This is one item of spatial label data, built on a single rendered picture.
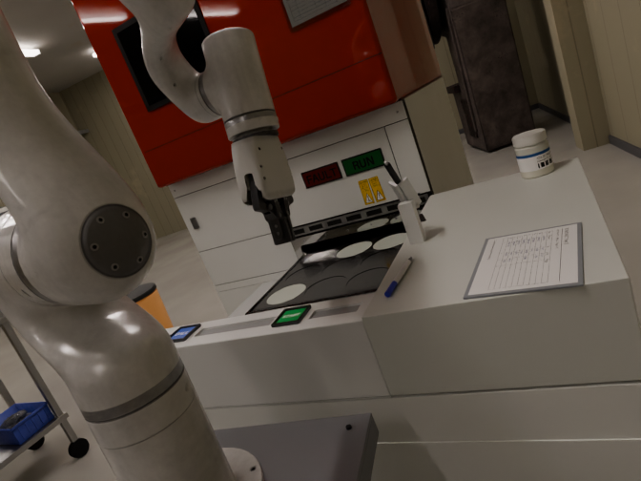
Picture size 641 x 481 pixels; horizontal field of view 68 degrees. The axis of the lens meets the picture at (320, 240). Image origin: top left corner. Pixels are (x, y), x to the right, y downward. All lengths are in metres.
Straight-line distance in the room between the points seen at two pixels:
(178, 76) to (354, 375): 0.55
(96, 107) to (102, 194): 10.21
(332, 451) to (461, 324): 0.24
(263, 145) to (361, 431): 0.44
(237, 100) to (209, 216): 0.88
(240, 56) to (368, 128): 0.59
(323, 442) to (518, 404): 0.28
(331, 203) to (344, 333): 0.67
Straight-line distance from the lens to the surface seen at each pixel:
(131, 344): 0.57
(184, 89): 0.82
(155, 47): 0.76
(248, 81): 0.76
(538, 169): 1.16
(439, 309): 0.70
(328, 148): 1.33
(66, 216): 0.48
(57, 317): 0.61
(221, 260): 1.64
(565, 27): 5.24
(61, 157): 0.52
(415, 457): 0.88
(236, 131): 0.75
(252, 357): 0.87
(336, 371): 0.81
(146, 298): 3.32
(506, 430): 0.81
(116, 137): 10.55
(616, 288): 0.68
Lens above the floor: 1.27
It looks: 14 degrees down
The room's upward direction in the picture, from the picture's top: 21 degrees counter-clockwise
